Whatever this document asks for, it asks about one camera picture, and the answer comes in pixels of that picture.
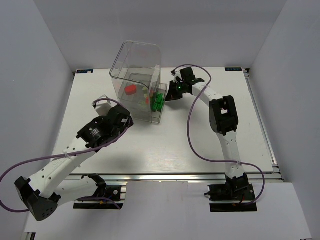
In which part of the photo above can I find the dark green long brick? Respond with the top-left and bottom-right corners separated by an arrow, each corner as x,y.
154,98 -> 164,104

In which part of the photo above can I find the green square brick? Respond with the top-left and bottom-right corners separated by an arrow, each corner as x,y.
151,103 -> 160,112

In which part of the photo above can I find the red rounded brick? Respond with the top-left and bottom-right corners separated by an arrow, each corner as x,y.
124,84 -> 137,96

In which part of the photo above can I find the clear plastic drawer cover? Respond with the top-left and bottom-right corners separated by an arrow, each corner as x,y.
109,40 -> 162,123

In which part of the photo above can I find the small green cube brick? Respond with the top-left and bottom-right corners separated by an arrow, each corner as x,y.
156,93 -> 163,99

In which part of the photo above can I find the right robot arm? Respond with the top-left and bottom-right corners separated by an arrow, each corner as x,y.
165,65 -> 249,200

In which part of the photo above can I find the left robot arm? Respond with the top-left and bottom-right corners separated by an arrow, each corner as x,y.
14,104 -> 134,222

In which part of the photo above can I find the right blue table label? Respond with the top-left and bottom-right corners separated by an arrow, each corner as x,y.
224,67 -> 243,72

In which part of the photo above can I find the blue table label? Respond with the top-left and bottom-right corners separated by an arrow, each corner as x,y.
224,67 -> 243,72
76,69 -> 94,74

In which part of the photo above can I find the left blue table label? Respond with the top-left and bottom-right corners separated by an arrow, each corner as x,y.
76,69 -> 94,74

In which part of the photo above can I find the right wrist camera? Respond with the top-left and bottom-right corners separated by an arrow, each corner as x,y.
171,70 -> 183,83

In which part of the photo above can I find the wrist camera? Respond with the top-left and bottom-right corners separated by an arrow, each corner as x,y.
92,95 -> 112,116
171,70 -> 183,83

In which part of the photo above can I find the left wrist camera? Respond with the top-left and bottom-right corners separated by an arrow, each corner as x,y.
92,95 -> 112,116

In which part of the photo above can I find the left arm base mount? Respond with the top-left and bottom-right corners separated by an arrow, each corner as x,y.
73,173 -> 127,210

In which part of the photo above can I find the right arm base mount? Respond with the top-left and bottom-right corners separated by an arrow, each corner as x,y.
204,184 -> 258,213

